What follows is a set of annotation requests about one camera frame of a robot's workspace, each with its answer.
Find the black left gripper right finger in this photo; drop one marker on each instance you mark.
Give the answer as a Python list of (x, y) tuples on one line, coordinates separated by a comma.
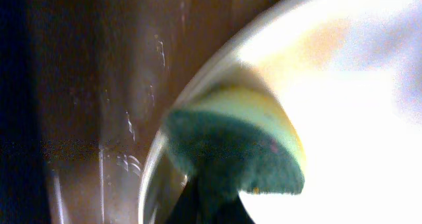
[(233, 212)]

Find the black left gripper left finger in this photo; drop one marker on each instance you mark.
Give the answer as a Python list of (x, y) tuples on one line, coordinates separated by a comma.
[(186, 209)]

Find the cream white plate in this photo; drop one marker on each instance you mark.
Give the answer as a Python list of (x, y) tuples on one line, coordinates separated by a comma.
[(348, 75)]

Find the brown translucent serving tray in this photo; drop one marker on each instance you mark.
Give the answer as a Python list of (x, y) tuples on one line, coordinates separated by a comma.
[(110, 70)]

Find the green and yellow sponge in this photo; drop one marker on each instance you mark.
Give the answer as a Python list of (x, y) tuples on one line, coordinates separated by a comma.
[(236, 139)]

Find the black rectangular sponge tray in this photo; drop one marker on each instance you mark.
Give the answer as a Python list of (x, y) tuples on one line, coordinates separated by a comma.
[(23, 194)]

